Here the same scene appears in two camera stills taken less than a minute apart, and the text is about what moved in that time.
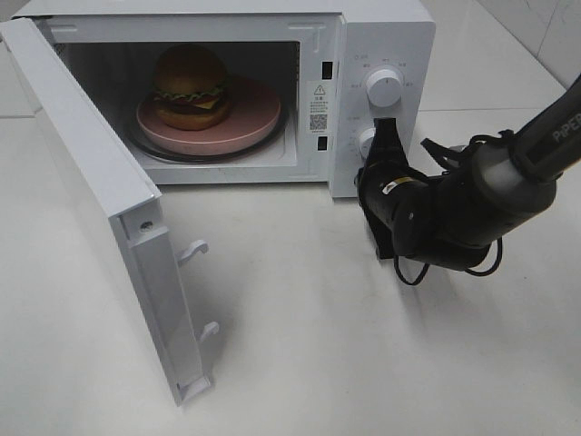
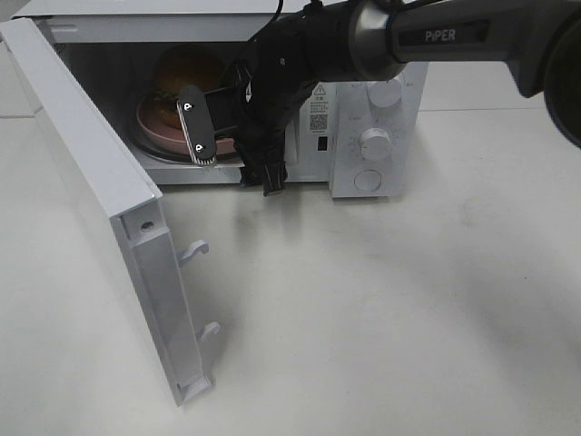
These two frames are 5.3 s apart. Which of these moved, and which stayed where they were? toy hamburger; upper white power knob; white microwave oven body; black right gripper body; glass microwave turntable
Moved: black right gripper body
Stayed: white microwave oven body; upper white power knob; glass microwave turntable; toy hamburger
